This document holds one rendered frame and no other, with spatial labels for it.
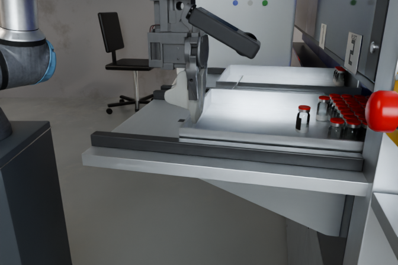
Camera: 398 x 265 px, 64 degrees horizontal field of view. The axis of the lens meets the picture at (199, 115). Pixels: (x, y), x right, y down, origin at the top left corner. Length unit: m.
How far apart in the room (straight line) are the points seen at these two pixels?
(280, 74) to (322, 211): 0.58
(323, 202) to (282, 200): 0.06
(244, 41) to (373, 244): 0.32
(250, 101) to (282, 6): 0.76
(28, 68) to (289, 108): 0.64
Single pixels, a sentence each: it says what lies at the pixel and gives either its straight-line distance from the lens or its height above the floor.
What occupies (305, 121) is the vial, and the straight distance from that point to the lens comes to 0.58.
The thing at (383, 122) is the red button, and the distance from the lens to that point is 0.33.
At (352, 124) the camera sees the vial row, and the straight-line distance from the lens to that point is 0.52.
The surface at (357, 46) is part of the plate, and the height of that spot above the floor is 1.03.
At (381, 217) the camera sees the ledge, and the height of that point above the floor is 0.87.
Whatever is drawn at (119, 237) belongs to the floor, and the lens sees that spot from 1.76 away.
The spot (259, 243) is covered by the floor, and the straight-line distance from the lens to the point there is 1.71.
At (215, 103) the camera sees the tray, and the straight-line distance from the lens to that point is 0.73.
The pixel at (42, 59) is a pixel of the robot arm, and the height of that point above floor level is 0.96.
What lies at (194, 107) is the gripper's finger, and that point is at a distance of 0.51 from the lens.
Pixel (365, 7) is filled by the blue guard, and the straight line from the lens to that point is 0.55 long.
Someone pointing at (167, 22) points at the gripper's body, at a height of 1.07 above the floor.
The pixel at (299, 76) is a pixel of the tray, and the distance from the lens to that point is 1.06.
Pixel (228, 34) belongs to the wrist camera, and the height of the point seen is 1.05.
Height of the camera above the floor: 1.09
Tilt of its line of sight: 19 degrees down
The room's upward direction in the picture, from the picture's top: straight up
